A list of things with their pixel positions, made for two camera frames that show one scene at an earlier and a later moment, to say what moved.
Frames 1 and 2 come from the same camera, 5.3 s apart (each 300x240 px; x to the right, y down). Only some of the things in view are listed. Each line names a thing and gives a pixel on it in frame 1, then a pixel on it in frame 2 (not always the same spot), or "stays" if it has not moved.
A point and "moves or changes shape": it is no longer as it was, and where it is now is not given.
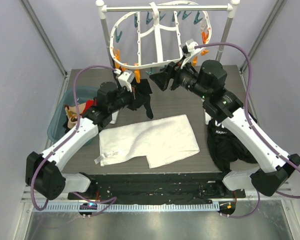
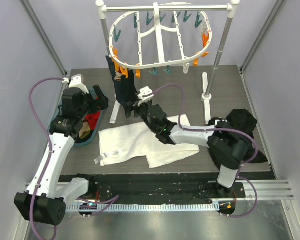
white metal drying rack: x=233 y=5 stays
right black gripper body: x=172 y=76 → x=136 y=109
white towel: x=161 y=140 stays
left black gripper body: x=132 y=97 → x=92 y=106
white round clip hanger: x=184 y=3 moves or changes shape
